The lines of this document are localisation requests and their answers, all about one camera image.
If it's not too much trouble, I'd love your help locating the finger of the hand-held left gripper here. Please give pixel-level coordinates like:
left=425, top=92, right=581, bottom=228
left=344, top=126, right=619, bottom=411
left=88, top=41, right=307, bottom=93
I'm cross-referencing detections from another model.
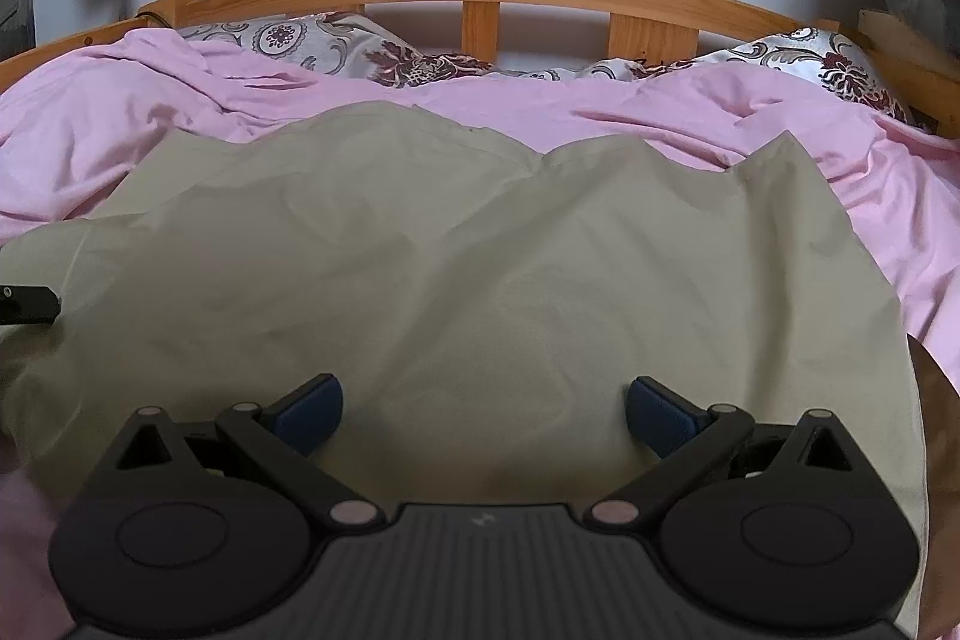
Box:
left=0, top=284, right=62, bottom=327

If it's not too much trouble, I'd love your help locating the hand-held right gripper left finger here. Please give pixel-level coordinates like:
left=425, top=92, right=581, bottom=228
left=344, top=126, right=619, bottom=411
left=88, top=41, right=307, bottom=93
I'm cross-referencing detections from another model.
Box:
left=105, top=373, right=387, bottom=532

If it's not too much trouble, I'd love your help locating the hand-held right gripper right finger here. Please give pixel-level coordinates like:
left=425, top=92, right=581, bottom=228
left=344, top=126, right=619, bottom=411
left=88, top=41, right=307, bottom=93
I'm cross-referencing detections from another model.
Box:
left=585, top=374, right=863, bottom=532

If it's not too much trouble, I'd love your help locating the beige olive brown hooded jacket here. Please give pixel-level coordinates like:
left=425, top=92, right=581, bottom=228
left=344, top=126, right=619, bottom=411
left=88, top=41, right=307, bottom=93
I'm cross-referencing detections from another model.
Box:
left=0, top=100, right=960, bottom=640

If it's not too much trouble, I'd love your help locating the pink blanket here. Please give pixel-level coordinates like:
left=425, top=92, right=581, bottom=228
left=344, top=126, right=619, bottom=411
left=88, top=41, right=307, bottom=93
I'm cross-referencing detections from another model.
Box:
left=0, top=26, right=960, bottom=611

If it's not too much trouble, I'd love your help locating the floral patterned pillow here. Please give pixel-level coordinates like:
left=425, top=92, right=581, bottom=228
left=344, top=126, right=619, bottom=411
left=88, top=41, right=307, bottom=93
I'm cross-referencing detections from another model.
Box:
left=178, top=12, right=497, bottom=88
left=583, top=28, right=920, bottom=127

